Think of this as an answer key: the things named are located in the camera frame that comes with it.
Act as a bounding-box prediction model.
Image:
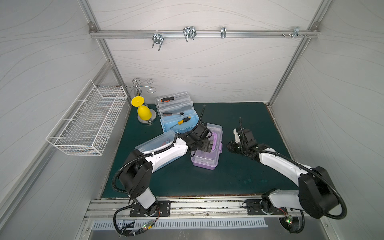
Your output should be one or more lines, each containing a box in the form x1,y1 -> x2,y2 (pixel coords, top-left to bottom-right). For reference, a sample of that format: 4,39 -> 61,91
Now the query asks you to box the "purple clear toolbox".
190,122 -> 224,171

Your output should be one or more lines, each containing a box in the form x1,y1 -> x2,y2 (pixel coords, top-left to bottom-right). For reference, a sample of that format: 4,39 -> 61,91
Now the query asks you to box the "blue clear toolbox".
135,130 -> 178,173
155,92 -> 199,133

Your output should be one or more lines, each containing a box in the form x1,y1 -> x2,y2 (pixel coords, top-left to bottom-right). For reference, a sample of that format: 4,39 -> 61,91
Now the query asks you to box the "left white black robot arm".
112,123 -> 213,210

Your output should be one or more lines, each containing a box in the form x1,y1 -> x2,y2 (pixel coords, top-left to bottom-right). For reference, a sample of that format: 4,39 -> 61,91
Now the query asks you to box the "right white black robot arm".
227,127 -> 348,220

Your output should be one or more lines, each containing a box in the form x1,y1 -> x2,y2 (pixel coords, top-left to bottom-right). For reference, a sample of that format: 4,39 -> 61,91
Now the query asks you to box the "orange black screwdriver in lid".
161,94 -> 187,103

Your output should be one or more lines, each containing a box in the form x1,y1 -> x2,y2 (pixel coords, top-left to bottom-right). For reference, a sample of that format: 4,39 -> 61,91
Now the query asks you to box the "yellow cone on metal stand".
131,96 -> 157,125

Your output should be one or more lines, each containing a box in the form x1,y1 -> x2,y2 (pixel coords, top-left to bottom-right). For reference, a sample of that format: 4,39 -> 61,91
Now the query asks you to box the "middle metal hook clamp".
183,26 -> 197,42

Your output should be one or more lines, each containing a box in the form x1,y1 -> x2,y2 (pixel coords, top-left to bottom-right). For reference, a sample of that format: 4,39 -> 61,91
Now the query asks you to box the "metal hook clamp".
152,33 -> 164,51
183,26 -> 197,42

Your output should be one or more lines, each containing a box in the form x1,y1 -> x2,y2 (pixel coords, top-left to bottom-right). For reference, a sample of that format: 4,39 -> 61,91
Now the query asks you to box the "left metal hook clamp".
152,33 -> 164,51

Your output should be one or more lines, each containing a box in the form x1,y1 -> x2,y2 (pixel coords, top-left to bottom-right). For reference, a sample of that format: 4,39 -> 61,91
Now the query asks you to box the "small metal clamp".
221,27 -> 227,39

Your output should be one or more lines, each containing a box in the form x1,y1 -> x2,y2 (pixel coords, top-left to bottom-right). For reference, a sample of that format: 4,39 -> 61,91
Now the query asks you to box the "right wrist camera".
233,129 -> 241,143

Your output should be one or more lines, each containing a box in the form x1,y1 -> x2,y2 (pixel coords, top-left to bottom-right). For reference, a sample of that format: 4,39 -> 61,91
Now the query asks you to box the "yellow handled screwdriver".
170,117 -> 191,129

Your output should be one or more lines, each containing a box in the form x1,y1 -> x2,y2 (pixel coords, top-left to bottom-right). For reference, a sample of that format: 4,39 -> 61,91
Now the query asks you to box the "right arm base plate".
241,199 -> 287,216

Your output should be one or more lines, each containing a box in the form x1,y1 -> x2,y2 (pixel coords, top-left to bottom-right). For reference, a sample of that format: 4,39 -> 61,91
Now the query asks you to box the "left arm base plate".
130,201 -> 171,218

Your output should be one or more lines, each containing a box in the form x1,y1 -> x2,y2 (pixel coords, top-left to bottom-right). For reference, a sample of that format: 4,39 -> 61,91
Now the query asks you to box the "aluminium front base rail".
83,195 -> 331,222

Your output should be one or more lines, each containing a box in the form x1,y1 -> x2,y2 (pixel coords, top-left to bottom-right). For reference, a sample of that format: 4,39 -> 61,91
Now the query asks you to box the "wire hook rack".
125,78 -> 157,97

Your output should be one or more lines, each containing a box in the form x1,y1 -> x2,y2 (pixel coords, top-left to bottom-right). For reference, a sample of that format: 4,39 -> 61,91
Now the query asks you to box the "right base cable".
278,209 -> 306,234

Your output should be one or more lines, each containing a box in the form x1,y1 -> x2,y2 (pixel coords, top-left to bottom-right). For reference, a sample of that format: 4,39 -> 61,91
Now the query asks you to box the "base cable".
112,203 -> 160,237
278,209 -> 306,234

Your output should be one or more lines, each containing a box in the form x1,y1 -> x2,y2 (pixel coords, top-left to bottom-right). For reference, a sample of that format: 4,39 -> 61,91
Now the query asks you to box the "left base cable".
112,203 -> 160,237

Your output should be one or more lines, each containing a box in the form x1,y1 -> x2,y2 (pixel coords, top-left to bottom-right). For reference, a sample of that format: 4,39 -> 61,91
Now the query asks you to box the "white wire basket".
46,80 -> 128,156

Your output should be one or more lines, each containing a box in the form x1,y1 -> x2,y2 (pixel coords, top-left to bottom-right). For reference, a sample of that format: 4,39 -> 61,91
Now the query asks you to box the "right metal bracket hook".
282,27 -> 309,39

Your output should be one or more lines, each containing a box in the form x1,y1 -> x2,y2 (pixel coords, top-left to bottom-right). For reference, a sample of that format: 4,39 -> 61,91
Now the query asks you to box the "aluminium crossbar rail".
90,29 -> 321,39

